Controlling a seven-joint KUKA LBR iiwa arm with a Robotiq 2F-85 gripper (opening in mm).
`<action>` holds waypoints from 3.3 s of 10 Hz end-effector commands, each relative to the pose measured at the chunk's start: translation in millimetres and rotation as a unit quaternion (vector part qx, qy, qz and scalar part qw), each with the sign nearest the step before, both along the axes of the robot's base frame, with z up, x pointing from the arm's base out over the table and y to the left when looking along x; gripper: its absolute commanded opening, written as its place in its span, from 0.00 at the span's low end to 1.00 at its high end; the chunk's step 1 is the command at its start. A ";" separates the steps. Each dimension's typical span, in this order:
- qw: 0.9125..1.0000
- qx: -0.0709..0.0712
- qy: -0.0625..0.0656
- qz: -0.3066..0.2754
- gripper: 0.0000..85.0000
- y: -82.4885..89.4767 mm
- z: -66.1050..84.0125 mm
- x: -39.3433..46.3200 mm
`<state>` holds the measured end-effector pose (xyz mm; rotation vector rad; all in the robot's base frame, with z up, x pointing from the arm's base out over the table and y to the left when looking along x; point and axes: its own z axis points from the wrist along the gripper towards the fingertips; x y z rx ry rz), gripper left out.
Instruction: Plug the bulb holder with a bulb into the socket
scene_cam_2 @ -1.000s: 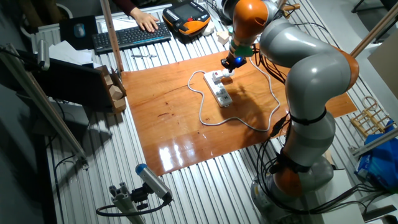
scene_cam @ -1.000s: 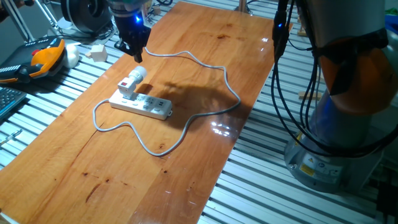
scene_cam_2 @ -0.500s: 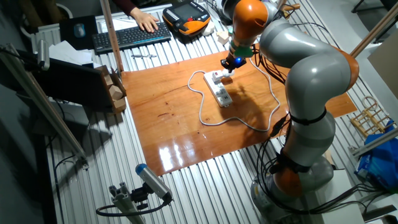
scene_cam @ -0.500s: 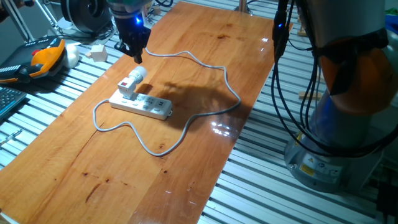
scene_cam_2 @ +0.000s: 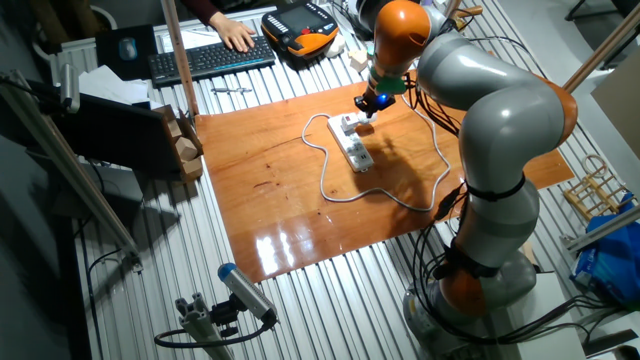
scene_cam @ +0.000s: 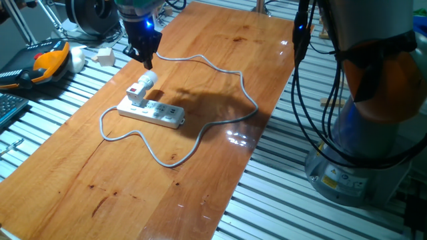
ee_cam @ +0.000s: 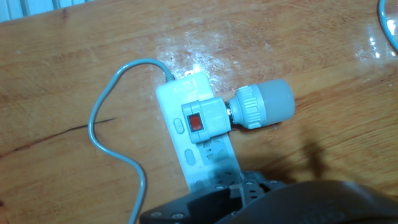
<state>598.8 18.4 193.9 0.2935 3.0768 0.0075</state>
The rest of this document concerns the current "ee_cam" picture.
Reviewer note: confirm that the white power strip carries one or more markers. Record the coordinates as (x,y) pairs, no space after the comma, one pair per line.
(192,168)

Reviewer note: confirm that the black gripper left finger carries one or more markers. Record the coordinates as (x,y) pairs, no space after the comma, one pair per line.
(192,208)

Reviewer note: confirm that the brown wooden board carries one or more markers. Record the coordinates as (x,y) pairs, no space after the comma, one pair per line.
(311,140)

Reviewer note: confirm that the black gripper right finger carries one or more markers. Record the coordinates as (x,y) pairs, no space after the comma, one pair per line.
(253,183)

